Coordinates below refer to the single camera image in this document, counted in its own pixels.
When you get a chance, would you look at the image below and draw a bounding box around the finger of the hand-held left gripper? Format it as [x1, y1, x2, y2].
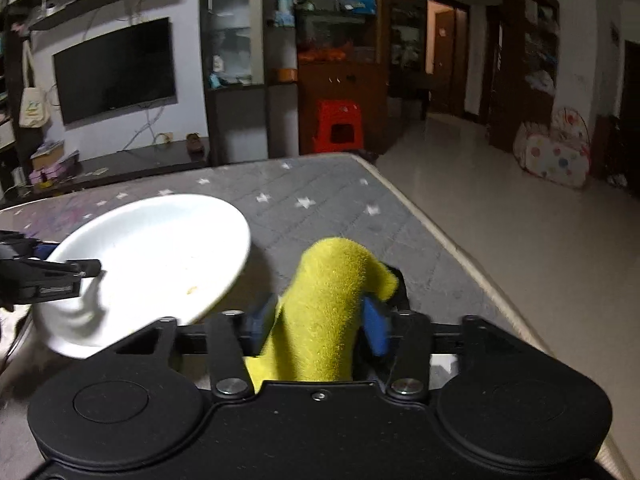
[29, 258, 102, 282]
[0, 230, 60, 261]

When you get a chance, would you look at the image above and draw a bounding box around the black wall television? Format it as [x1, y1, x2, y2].
[52, 16, 178, 127]

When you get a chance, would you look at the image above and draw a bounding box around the cardboard box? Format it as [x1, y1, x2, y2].
[31, 141, 66, 171]

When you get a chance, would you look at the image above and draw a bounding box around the black television stand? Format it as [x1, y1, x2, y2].
[0, 140, 211, 201]

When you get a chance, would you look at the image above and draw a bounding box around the dark glass display shelf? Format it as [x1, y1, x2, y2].
[200, 0, 301, 166]

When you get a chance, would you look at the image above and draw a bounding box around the dark open shelf unit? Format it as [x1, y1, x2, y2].
[0, 25, 32, 196]

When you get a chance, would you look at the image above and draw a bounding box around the polka dot play tent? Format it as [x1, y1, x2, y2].
[513, 106, 592, 190]

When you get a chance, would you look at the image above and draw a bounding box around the brown wooden door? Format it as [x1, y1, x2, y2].
[425, 0, 472, 117]

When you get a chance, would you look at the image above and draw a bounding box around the red plastic stool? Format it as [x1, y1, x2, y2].
[312, 100, 364, 155]

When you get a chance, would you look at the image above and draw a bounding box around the pile of oranges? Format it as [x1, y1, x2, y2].
[298, 46, 353, 62]

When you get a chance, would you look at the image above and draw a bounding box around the yellow and grey cloth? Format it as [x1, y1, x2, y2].
[244, 237, 403, 395]

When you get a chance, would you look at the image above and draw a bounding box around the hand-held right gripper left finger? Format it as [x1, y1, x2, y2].
[107, 294, 280, 400]

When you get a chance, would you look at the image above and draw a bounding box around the dark open bookshelf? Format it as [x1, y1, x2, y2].
[500, 0, 561, 148]

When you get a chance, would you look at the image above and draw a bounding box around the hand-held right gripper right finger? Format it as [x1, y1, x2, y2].
[361, 262, 553, 401]

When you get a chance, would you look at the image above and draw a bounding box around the brown wooden cabinet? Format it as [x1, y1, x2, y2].
[285, 0, 391, 156]

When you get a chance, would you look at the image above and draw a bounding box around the beige canvas tote bag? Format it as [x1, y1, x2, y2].
[18, 40, 52, 128]

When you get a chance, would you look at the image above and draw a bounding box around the pink box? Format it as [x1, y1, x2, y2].
[29, 157, 81, 184]

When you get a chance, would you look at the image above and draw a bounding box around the white bowl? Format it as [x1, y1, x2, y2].
[31, 195, 252, 359]

